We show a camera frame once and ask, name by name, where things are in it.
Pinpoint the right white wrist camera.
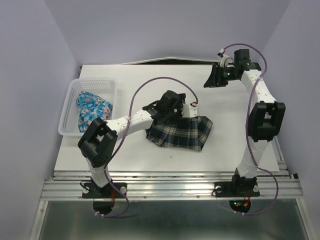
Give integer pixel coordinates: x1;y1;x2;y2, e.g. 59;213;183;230
217;49;234;68

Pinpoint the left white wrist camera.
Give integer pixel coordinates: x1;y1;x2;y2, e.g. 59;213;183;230
181;103;199;118

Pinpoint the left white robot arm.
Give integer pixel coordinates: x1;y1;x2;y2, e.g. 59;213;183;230
77;90;186;197

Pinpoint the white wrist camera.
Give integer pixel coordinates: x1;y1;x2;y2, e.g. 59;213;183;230
217;49;234;68
181;103;199;118

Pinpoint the blue floral skirt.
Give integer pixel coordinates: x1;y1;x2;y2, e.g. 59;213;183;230
76;91;113;133

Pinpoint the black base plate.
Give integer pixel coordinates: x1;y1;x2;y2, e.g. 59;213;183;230
211;181;260;198
80;181;127;199

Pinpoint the navy plaid skirt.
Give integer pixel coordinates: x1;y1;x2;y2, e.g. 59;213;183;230
145;116;214;152

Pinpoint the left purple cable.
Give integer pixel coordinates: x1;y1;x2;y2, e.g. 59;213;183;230
94;76;200;218

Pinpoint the aluminium mounting rail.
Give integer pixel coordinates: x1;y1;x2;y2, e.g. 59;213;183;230
40;170;303;202

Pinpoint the white plastic basket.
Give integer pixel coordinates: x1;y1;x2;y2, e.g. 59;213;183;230
58;77;118;137

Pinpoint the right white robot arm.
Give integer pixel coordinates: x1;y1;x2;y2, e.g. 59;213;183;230
203;48;286;198

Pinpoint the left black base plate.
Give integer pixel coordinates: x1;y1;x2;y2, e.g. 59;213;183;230
80;181;127;199

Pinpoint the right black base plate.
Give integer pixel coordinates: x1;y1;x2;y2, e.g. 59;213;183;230
211;181;260;198

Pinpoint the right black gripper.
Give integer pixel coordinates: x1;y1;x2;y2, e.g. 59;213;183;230
202;63;238;88

